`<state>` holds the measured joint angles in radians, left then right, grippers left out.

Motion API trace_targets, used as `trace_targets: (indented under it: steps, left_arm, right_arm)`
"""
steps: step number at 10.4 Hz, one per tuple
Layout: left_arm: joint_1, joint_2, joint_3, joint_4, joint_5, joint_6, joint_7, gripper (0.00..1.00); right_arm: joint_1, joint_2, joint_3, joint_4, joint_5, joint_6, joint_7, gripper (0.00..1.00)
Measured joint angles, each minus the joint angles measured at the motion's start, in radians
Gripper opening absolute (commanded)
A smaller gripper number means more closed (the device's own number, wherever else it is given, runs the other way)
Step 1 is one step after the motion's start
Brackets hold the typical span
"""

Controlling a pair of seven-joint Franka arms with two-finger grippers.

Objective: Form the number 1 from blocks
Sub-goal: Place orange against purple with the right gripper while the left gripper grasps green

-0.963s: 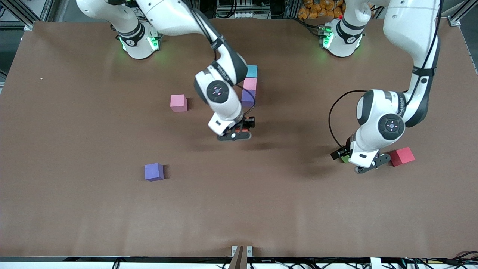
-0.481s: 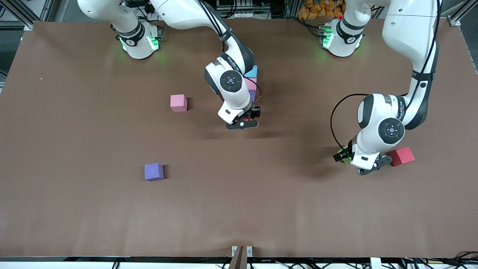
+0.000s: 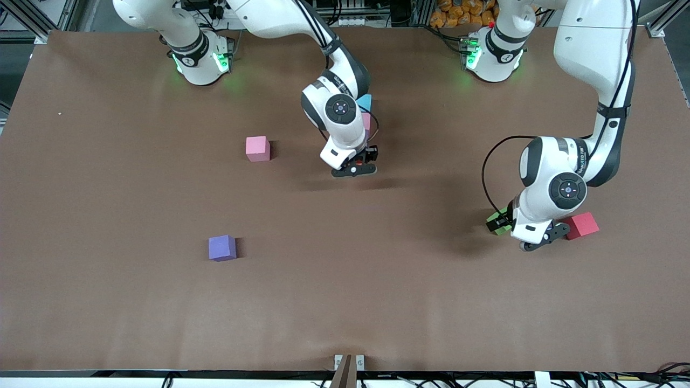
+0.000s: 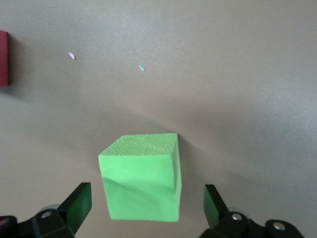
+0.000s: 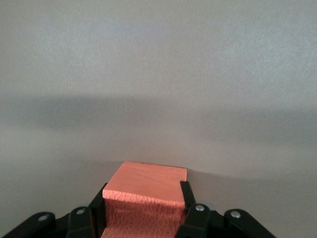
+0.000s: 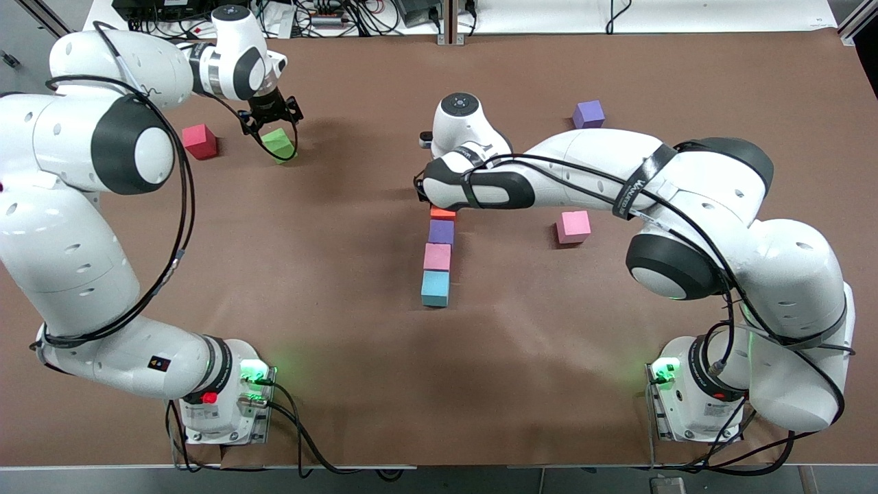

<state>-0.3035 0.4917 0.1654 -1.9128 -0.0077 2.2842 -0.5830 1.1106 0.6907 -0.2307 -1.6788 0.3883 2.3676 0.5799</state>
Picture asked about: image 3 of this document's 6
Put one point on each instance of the light blue foam block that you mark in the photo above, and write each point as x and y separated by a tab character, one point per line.
365	102

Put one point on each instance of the aluminium frame profile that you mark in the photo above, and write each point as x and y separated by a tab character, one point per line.
35	16
666	19

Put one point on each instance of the brown paper table cover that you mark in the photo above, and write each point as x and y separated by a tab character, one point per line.
345	302

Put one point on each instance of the pink foam block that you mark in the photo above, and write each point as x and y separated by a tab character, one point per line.
366	121
257	148

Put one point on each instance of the bag of orange items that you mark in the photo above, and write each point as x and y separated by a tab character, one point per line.
458	13

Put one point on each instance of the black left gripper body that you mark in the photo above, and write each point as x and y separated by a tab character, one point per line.
503	220

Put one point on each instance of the purple foam block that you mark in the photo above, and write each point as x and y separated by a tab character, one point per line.
222	248

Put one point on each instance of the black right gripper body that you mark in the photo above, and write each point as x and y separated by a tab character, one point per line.
370	154

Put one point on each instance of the white post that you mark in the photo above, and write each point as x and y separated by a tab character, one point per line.
542	380

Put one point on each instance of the red foam block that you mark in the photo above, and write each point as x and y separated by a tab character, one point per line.
585	225

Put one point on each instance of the orange foam block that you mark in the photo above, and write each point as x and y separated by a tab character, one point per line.
357	160

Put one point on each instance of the white grey rack device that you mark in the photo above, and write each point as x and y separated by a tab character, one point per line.
345	13

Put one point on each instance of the green foam block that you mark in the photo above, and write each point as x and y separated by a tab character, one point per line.
500	214

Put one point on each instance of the metal table edge bracket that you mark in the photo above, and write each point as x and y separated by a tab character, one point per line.
360	362

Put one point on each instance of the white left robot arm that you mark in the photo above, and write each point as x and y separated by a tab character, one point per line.
566	188

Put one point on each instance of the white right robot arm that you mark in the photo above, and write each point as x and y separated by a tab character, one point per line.
339	108

